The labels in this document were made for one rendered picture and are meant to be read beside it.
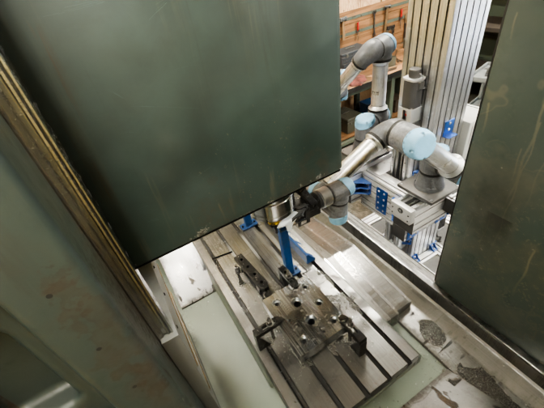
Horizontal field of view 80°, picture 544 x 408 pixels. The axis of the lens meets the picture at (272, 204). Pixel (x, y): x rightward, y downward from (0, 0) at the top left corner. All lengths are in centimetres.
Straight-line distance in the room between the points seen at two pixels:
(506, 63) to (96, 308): 114
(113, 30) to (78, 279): 41
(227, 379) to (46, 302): 123
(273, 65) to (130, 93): 31
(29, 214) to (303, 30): 62
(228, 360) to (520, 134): 147
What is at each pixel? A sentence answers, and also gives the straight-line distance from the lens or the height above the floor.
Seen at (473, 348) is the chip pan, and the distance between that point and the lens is 178.
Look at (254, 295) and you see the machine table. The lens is 157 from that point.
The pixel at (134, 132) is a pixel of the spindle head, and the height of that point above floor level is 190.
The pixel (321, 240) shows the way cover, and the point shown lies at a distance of 197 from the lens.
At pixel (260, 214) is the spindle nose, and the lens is 103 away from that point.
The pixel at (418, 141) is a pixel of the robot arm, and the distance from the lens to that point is 134.
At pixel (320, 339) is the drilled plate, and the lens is 132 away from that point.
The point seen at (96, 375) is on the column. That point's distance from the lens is 75.
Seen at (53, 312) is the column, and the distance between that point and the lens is 62.
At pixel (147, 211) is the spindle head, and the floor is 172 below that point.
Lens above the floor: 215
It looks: 38 degrees down
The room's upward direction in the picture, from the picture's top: 10 degrees counter-clockwise
